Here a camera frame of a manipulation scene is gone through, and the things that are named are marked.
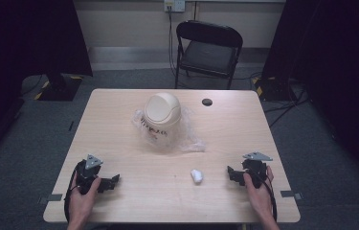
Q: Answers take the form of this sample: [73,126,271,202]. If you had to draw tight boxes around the black stand base striped tape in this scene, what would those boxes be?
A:
[33,73,84,103]
[252,76,298,104]

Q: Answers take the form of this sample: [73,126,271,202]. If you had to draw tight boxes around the left hand-held gripper black cable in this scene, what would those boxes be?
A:
[63,160,84,223]

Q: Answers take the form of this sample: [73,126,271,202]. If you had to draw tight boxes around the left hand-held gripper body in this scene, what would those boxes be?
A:
[74,153,105,196]

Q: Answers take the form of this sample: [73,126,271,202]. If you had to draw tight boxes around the dark curtain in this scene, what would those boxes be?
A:
[260,0,359,193]
[0,0,94,168]

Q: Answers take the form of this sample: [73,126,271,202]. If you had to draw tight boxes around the person's right hand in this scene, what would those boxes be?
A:
[242,165,276,219]

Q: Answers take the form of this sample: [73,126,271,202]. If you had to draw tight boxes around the white wall socket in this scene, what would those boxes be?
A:
[163,0,187,13]

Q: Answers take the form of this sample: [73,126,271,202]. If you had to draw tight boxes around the white crumpled paper ball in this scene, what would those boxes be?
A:
[190,168,205,185]

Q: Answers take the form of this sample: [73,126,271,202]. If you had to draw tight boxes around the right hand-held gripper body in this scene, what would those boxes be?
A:
[241,151,274,190]

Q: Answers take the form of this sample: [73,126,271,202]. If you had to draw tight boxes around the black floor cables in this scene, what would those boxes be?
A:
[262,83,311,128]

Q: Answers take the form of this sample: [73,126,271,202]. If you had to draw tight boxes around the clear plastic bag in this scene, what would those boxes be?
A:
[131,105,207,154]

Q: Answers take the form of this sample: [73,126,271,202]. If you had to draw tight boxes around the cream swing-lid trash bin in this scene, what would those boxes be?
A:
[143,92,183,151]

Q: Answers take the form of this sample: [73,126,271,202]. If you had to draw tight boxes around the grey tape strip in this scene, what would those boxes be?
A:
[37,193,64,206]
[280,190,303,201]

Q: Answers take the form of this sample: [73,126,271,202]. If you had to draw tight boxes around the person's left hand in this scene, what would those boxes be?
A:
[67,172,102,222]

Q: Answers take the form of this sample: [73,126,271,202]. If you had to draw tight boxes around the hand-held gripper black cable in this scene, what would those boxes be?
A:
[63,160,84,223]
[253,171,279,223]

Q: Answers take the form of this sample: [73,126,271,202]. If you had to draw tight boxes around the right hand-held gripper black cable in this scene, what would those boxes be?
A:
[253,171,279,223]

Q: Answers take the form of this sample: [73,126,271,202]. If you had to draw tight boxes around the black folding chair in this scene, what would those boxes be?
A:
[174,19,244,91]

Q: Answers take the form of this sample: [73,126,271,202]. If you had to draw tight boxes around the black cable from wall socket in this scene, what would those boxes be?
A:
[166,5,181,80]

